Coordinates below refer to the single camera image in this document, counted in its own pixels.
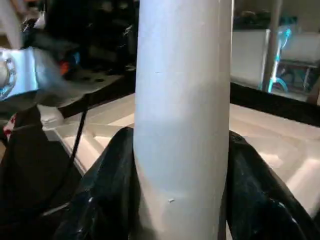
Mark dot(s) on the red white floor object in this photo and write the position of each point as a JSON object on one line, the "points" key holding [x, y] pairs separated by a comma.
{"points": [[9, 127]]}

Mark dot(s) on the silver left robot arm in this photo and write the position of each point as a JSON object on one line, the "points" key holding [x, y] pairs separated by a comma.
{"points": [[30, 70]]}

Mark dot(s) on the black work surface mat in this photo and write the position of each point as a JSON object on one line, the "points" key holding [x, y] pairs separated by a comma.
{"points": [[30, 170]]}

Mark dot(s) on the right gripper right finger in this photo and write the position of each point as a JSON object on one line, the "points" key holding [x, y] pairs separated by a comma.
{"points": [[260, 200]]}

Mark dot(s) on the white plastic table top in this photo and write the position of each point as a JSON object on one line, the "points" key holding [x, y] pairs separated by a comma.
{"points": [[280, 145]]}

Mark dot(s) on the white plastic table leg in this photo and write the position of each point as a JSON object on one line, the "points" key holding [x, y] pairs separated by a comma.
{"points": [[182, 100]]}

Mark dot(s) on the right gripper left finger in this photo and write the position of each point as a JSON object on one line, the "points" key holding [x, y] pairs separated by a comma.
{"points": [[105, 200]]}

